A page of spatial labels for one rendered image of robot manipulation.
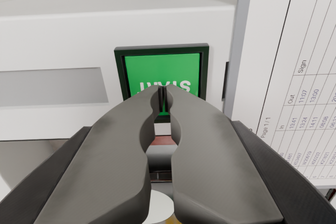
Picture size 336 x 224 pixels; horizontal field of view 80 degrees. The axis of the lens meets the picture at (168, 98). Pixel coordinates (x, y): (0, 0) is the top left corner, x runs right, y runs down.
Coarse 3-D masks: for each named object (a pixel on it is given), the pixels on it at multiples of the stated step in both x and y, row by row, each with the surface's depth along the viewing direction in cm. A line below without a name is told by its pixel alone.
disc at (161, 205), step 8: (152, 192) 30; (160, 192) 30; (152, 200) 31; (160, 200) 31; (168, 200) 31; (152, 208) 33; (160, 208) 33; (168, 208) 33; (152, 216) 34; (160, 216) 34; (168, 216) 34
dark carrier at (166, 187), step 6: (156, 186) 29; (162, 186) 29; (168, 186) 29; (162, 192) 30; (168, 192) 30; (324, 192) 30; (174, 216) 34; (162, 222) 35; (168, 222) 35; (174, 222) 35; (180, 222) 35
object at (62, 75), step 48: (48, 0) 18; (96, 0) 16; (144, 0) 15; (192, 0) 14; (0, 48) 12; (48, 48) 12; (96, 48) 12; (0, 96) 15; (48, 96) 15; (96, 96) 15
